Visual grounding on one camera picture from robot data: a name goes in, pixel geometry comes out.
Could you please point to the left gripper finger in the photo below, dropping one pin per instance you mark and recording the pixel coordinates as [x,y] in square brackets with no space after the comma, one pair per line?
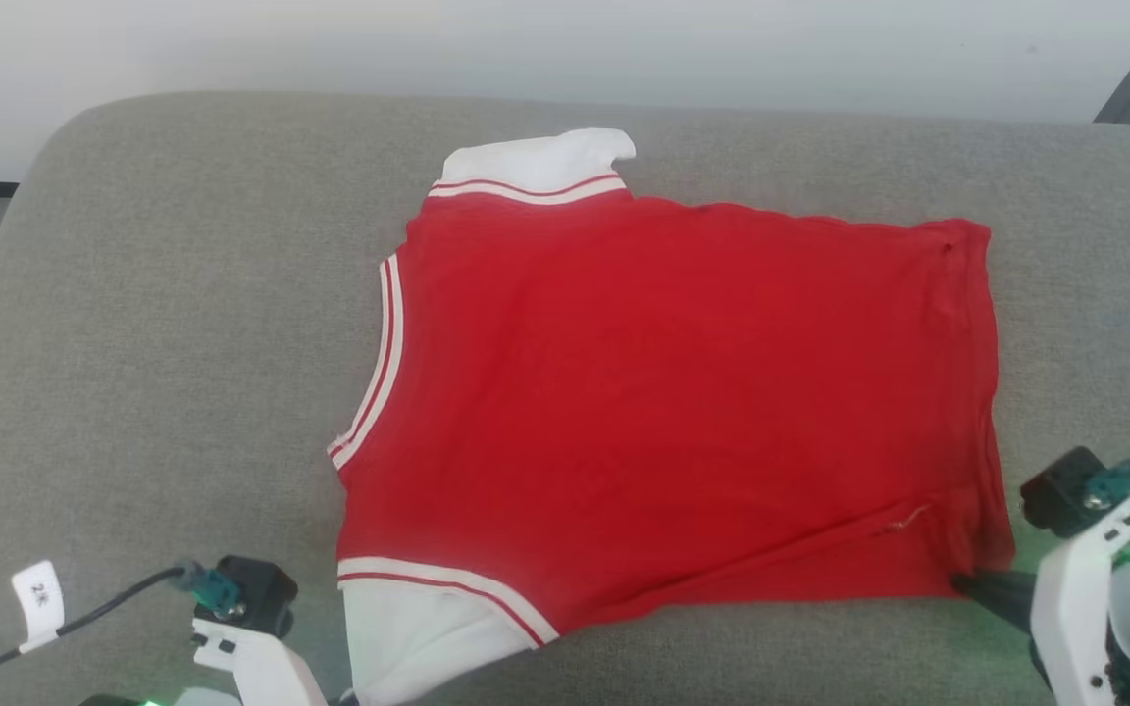
[345,700]

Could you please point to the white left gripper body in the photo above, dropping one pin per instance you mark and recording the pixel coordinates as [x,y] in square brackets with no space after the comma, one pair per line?
[266,672]

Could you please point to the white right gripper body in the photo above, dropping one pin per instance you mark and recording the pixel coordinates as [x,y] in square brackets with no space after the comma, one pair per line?
[1075,608]

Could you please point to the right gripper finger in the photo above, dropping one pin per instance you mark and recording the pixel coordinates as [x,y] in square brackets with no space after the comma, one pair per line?
[1001,591]

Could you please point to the red white-trimmed garment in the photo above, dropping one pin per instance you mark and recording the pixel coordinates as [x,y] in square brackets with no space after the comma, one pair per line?
[673,392]

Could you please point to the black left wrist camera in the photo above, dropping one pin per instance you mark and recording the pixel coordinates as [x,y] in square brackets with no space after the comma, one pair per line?
[266,593]

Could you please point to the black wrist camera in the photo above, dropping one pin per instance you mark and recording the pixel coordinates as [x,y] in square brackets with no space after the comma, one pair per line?
[1060,490]
[266,593]

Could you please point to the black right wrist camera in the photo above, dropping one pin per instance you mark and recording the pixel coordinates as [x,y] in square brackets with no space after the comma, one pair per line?
[1060,490]

